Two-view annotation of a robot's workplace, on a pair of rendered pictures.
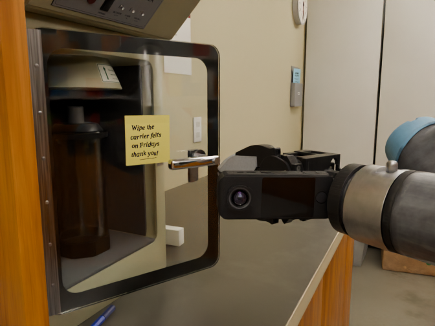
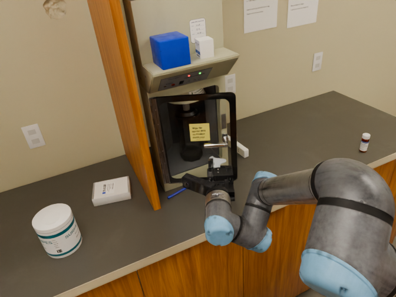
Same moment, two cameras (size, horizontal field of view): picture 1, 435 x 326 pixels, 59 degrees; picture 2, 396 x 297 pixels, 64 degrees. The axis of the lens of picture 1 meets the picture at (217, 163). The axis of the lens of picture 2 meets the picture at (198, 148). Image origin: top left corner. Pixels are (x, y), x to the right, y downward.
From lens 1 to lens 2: 0.82 m
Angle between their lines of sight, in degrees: 45
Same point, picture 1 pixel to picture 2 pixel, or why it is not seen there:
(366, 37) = not seen: outside the picture
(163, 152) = (207, 137)
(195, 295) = not seen: hidden behind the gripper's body
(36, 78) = (155, 114)
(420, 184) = (210, 205)
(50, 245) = (164, 163)
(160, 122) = (205, 125)
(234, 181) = (184, 179)
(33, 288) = (151, 181)
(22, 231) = (146, 167)
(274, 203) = (195, 188)
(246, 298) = (243, 198)
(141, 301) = not seen: hidden behind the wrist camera
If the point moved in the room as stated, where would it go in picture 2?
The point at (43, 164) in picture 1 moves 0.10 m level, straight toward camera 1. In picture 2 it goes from (160, 139) to (151, 154)
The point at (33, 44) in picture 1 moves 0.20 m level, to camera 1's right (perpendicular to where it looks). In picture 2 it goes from (154, 104) to (197, 115)
